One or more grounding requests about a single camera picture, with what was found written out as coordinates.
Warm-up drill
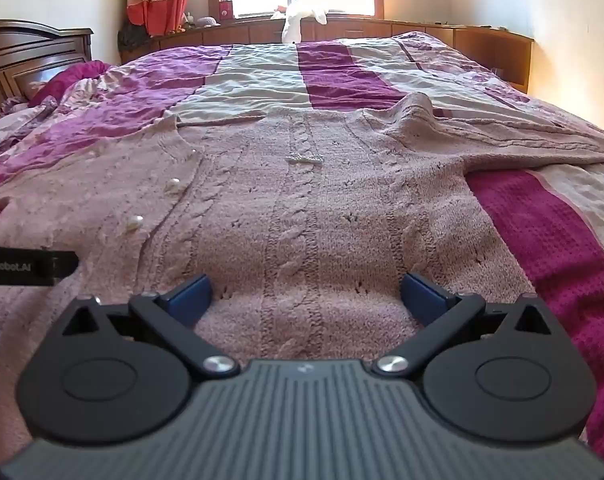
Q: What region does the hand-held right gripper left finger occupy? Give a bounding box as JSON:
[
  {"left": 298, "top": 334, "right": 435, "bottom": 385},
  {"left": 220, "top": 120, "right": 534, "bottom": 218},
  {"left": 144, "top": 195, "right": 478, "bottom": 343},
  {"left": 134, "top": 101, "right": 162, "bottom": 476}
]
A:
[{"left": 62, "top": 274, "right": 240, "bottom": 380}]

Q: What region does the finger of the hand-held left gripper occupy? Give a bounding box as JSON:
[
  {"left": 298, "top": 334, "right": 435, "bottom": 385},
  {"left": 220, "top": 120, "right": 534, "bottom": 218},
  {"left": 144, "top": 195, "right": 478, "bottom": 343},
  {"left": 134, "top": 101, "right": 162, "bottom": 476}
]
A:
[{"left": 52, "top": 250, "right": 79, "bottom": 283}]

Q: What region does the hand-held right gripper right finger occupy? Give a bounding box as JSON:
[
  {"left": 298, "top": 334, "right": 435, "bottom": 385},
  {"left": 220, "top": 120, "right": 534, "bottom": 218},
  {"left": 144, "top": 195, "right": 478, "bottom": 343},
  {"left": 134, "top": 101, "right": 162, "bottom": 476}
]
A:
[{"left": 373, "top": 273, "right": 552, "bottom": 377}]

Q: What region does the pink knitted cardigan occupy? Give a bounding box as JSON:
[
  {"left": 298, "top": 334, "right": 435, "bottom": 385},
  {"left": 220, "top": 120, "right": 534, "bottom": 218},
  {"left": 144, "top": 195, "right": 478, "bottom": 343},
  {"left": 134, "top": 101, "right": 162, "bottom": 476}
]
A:
[{"left": 0, "top": 92, "right": 604, "bottom": 361}]

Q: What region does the floral ruffled pillow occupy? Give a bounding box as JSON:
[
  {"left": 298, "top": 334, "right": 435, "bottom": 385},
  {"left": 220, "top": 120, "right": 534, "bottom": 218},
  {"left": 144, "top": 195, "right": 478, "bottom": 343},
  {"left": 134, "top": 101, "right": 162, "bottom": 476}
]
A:
[{"left": 0, "top": 94, "right": 60, "bottom": 166}]

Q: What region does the magenta pillow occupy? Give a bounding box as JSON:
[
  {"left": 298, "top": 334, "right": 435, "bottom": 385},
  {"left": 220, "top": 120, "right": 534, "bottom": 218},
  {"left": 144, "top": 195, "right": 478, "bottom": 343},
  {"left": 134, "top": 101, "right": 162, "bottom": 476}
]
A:
[{"left": 29, "top": 59, "right": 110, "bottom": 107}]

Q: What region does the dark wooden headboard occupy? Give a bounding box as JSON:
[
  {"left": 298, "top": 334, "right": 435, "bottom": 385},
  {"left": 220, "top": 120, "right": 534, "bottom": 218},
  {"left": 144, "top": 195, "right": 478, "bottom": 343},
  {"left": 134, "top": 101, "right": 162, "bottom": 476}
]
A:
[{"left": 0, "top": 19, "right": 94, "bottom": 128}]

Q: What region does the dark bag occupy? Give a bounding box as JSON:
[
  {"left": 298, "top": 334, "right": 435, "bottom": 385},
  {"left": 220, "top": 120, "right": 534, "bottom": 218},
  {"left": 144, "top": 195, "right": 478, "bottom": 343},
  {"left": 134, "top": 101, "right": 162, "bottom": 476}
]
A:
[{"left": 118, "top": 22, "right": 151, "bottom": 52}]

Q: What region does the purple striped bedspread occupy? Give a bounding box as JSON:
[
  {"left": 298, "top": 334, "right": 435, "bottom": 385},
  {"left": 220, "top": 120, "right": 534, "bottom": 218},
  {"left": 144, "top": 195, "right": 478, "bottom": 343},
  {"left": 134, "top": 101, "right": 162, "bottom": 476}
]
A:
[{"left": 0, "top": 30, "right": 604, "bottom": 461}]

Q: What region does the wooden ledge cabinet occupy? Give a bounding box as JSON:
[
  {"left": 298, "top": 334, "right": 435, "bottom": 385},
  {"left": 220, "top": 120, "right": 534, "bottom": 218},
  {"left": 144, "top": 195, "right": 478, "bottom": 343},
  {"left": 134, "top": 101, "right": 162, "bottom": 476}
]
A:
[{"left": 119, "top": 16, "right": 534, "bottom": 95}]

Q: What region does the white cloth on cabinet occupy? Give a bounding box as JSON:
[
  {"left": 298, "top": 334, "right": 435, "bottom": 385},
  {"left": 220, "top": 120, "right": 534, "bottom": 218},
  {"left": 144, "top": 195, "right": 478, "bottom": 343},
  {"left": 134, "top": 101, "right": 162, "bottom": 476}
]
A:
[{"left": 274, "top": 2, "right": 328, "bottom": 44}]

